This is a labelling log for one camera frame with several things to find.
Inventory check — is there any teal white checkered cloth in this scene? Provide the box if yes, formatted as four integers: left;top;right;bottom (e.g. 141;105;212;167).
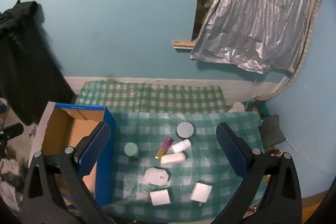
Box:
101;111;264;223

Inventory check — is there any beige woven trim band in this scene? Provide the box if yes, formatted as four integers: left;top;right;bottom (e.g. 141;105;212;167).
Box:
252;0;327;101

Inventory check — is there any teal round jar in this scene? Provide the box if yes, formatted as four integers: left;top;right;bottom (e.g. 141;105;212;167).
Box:
124;142;139;159

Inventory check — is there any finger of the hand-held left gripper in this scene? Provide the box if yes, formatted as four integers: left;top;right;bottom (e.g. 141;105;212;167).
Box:
0;123;25;141

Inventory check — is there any white pill bottle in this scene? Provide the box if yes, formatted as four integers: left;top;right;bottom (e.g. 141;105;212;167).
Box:
171;139;192;153

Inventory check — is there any white rectangular box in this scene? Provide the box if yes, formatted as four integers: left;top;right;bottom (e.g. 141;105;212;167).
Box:
150;187;174;207

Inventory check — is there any white soap bar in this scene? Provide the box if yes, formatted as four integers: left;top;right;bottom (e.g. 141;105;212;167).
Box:
160;152;187;167

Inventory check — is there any white round container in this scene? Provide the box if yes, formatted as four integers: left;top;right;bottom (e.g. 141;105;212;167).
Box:
227;102;246;113

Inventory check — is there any pink gold tube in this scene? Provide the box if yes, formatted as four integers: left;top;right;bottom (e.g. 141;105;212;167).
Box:
155;137;174;160

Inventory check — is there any white square block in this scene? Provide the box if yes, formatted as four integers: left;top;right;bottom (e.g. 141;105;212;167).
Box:
190;182;213;203

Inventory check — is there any dark round jar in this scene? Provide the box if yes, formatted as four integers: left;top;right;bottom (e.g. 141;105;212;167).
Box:
176;122;196;139

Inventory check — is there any wooden strip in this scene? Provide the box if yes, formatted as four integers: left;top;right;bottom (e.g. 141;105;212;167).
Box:
172;40;197;51

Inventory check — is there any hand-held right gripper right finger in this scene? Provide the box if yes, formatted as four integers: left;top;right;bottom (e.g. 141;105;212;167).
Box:
210;122;302;224

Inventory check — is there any white octagonal case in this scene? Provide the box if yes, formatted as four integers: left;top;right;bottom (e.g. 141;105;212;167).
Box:
144;167;170;186

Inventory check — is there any blue-edged cardboard box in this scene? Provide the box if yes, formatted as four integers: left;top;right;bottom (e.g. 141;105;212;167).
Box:
41;102;117;207

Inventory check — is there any striped cloth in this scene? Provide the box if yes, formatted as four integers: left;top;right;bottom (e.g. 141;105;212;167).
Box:
0;158;25;211

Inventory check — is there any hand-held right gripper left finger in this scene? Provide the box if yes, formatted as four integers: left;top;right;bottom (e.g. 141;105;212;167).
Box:
21;121;116;224

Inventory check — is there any silver foil curtain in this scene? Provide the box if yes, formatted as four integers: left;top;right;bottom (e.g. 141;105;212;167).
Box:
190;0;315;74

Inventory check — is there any black cloth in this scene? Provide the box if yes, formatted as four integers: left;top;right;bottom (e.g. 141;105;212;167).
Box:
0;0;76;126

